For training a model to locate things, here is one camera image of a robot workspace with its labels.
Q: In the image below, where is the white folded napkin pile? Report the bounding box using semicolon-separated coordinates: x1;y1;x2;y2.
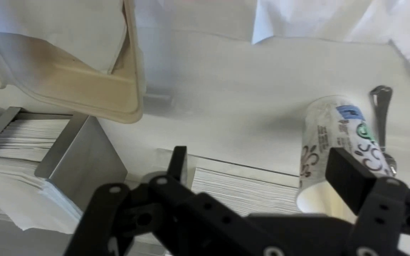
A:
0;119;84;237

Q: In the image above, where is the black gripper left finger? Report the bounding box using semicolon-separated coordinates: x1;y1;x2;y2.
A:
65;146;274;256

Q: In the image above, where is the patterned paper cup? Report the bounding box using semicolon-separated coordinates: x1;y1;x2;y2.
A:
295;94;393;225

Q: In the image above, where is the metal spoon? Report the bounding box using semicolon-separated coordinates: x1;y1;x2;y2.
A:
368;85;399;178

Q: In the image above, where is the small folded white napkin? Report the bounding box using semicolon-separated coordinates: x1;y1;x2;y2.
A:
251;0;373;46

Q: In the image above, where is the white napkin stack dispenser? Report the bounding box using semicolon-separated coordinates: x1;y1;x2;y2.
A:
157;147;302;218

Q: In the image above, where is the beige plastic tray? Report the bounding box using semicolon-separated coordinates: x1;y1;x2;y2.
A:
0;0;146;126

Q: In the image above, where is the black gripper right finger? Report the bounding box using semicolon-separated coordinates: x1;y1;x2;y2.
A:
325;147;410;256

